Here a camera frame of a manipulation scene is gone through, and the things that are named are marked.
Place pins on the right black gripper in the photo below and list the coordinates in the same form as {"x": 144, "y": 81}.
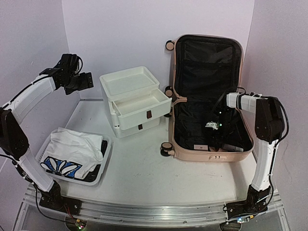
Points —
{"x": 213, "y": 137}

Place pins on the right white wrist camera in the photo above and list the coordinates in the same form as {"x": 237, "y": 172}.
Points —
{"x": 213, "y": 125}

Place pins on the pink flat card box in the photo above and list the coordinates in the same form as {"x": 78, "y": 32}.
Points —
{"x": 199, "y": 147}

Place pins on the white blue print t-shirt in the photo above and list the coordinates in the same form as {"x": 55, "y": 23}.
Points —
{"x": 72, "y": 154}

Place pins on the black jeans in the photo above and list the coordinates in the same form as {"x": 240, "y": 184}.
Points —
{"x": 92, "y": 175}

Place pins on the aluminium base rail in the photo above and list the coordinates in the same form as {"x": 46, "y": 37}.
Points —
{"x": 32, "y": 216}

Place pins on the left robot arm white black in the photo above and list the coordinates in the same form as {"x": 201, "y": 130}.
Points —
{"x": 67, "y": 74}

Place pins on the pink hard-shell suitcase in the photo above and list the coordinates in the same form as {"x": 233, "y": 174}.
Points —
{"x": 203, "y": 68}

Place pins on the white perforated plastic basket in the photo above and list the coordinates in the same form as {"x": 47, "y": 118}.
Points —
{"x": 74, "y": 180}

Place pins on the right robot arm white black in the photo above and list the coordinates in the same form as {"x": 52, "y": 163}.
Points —
{"x": 271, "y": 128}

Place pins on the white plastic drawer unit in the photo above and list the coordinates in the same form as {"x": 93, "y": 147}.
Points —
{"x": 134, "y": 101}

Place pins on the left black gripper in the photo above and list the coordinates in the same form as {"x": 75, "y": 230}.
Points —
{"x": 84, "y": 85}

